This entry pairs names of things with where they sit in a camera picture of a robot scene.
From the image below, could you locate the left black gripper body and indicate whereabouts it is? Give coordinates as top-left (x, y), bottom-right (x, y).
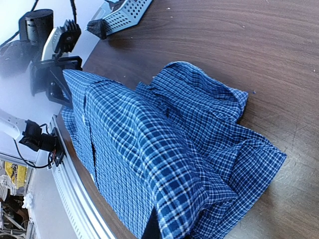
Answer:
top-left (30, 56), bottom-right (82, 103)

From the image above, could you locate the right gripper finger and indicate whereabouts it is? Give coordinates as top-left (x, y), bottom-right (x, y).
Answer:
top-left (142, 209), bottom-right (160, 239)

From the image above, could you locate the blue small-check shirt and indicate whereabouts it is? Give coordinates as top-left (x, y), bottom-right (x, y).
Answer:
top-left (62, 61), bottom-right (287, 239)

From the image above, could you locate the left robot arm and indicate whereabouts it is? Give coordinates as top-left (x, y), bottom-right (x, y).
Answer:
top-left (0, 9), bottom-right (82, 107)

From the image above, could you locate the black garment in basket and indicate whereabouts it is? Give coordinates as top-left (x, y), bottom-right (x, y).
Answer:
top-left (86, 19), bottom-right (107, 40)

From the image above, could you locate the light blue plastic basket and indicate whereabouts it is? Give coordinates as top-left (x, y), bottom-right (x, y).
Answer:
top-left (91, 0), bottom-right (152, 36)

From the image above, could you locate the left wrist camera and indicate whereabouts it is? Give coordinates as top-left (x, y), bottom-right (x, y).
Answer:
top-left (41, 20), bottom-right (81, 61)

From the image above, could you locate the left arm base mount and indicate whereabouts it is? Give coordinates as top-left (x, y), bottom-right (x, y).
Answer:
top-left (15, 120), bottom-right (65, 169)

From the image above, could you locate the front aluminium rail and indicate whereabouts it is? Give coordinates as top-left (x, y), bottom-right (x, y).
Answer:
top-left (49, 115), bottom-right (116, 239)

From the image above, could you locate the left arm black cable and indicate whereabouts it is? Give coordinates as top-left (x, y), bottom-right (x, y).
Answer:
top-left (0, 0), bottom-right (78, 48)

